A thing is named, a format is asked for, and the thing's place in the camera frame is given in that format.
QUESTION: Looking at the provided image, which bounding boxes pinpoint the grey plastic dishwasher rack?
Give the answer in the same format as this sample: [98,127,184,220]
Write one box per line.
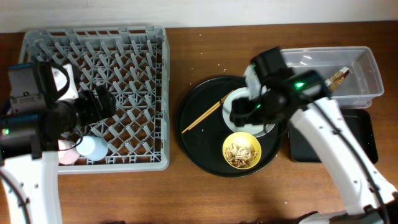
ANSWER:
[19,26,170,174]

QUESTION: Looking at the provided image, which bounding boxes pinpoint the pink plastic cup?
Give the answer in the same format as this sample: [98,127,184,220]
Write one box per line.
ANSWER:
[58,140,80,165]

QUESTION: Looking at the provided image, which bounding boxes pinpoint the food scraps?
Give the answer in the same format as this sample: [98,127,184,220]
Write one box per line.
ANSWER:
[223,143,259,169]

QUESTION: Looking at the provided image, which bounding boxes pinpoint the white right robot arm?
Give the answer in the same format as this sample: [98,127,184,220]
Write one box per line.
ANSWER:
[244,66,397,223]

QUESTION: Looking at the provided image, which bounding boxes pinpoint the round black tray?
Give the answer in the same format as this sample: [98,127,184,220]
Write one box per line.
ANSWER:
[175,75,284,177]

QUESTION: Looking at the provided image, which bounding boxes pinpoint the black rectangular tray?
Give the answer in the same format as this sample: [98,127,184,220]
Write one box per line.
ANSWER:
[288,109,379,164]

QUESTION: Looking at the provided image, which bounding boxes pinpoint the white round plate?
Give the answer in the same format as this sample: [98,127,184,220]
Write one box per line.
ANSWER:
[222,87,275,138]

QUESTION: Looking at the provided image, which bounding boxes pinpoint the clear plastic waste bin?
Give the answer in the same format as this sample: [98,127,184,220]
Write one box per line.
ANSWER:
[281,46,384,108]

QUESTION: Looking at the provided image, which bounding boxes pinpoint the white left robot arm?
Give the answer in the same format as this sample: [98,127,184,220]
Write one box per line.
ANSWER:
[1,62,116,223]

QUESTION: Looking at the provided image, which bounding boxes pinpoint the brown Nescafe sachet wrapper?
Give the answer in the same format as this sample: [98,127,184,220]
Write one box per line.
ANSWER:
[325,67,349,92]

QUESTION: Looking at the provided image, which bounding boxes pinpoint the wooden chopstick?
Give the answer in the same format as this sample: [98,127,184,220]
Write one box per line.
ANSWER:
[182,90,234,134]
[186,93,234,132]

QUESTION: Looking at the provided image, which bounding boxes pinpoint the yellow bowl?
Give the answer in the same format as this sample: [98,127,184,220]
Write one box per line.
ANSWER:
[222,132,262,170]

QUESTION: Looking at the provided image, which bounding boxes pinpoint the light blue plastic cup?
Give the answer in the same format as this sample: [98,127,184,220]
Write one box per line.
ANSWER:
[76,136,108,161]

